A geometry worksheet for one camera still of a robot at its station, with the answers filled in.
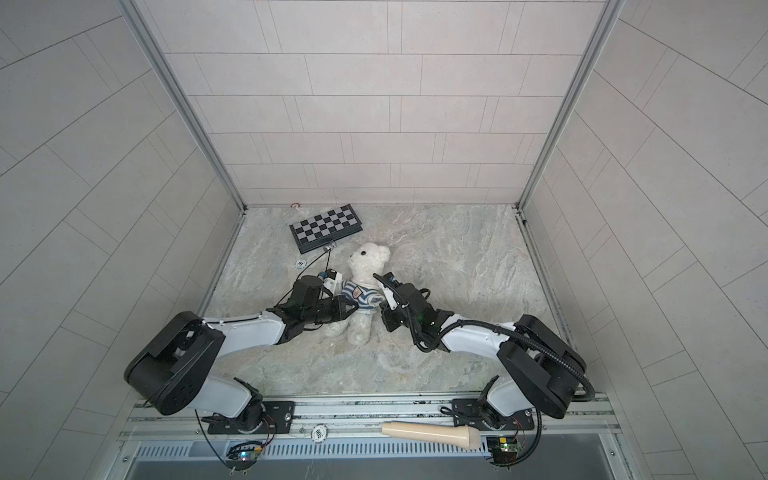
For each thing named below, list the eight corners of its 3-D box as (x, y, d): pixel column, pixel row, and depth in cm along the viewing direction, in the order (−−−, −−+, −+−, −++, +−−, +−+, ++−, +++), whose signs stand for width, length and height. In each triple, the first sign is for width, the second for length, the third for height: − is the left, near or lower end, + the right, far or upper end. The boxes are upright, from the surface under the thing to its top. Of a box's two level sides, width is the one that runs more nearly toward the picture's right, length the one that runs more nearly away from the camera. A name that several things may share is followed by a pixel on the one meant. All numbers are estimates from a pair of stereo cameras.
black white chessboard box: (300, 254, 103) (298, 249, 101) (291, 230, 110) (288, 224, 108) (363, 230, 111) (362, 224, 108) (351, 208, 118) (350, 202, 115)
